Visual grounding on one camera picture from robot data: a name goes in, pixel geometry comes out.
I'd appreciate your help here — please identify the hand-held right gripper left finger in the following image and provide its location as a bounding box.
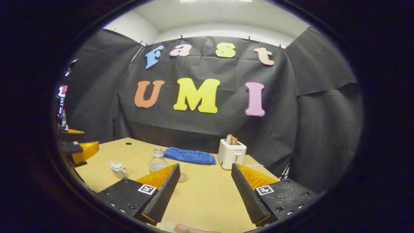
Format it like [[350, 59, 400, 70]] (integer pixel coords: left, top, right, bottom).
[[96, 163, 181, 226]]

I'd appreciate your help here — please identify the clear water bottle green label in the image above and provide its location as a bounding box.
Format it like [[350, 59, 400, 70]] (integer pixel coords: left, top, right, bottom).
[[149, 148, 170, 173]]

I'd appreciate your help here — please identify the computer monitor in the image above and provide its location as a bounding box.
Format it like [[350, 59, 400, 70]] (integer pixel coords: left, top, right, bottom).
[[57, 85, 68, 117]]

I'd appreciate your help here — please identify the ceiling light panel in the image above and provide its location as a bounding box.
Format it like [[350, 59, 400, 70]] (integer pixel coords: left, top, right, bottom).
[[180, 0, 253, 4]]

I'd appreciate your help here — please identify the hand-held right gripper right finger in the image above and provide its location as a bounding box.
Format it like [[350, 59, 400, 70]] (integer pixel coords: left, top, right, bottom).
[[231, 162, 320, 227]]

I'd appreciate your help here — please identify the white teacup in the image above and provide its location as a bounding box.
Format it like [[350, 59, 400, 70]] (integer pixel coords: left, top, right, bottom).
[[112, 165, 128, 179]]

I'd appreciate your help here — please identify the white toaster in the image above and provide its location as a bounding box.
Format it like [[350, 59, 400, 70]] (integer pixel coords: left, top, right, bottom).
[[218, 139, 247, 170]]

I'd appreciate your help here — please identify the blue towel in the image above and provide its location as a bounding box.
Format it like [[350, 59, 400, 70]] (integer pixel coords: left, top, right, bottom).
[[163, 147, 216, 165]]

